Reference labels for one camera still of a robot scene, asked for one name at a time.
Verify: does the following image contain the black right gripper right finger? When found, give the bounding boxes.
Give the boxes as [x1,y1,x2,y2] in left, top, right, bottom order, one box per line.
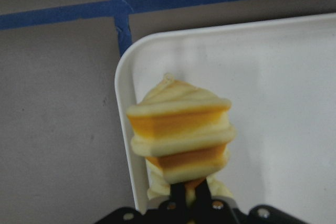
[194,179,212,208]

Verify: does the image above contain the yellow sliced bread loaf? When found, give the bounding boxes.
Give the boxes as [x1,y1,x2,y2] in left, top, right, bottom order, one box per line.
[126,74,236,205]

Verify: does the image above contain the white rectangular tray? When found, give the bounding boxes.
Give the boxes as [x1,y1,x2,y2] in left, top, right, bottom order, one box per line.
[115,14,335,223]

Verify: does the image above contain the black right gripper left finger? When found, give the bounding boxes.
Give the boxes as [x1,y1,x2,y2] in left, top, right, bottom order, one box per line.
[170,183,187,210]

